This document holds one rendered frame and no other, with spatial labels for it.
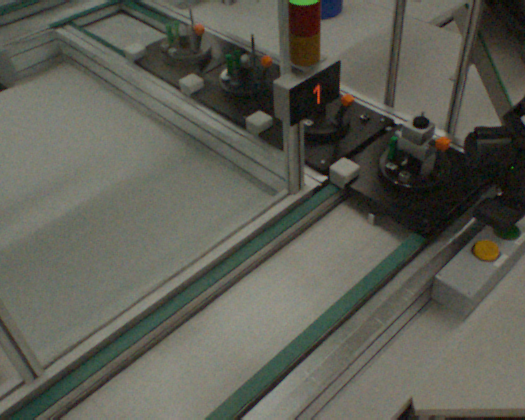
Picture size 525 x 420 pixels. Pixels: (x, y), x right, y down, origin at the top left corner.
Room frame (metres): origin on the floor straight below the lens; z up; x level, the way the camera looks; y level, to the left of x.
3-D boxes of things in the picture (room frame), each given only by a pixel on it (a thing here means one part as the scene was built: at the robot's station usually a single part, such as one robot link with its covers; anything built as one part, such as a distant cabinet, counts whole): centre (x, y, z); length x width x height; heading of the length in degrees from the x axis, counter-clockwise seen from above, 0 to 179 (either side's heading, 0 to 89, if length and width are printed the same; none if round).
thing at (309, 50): (0.84, -0.07, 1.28); 0.05 x 0.05 x 0.05
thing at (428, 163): (0.87, -0.29, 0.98); 0.14 x 0.14 x 0.02
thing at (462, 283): (0.66, -0.37, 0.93); 0.21 x 0.07 x 0.06; 132
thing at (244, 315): (0.69, -0.05, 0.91); 0.84 x 0.28 x 0.10; 132
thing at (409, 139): (0.88, -0.28, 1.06); 0.08 x 0.04 x 0.07; 42
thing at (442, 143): (0.84, -0.32, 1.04); 0.04 x 0.02 x 0.08; 42
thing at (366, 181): (0.87, -0.29, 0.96); 0.24 x 0.24 x 0.02; 42
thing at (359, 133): (1.06, -0.12, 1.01); 0.24 x 0.24 x 0.13; 42
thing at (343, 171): (0.88, -0.15, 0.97); 0.05 x 0.05 x 0.04; 42
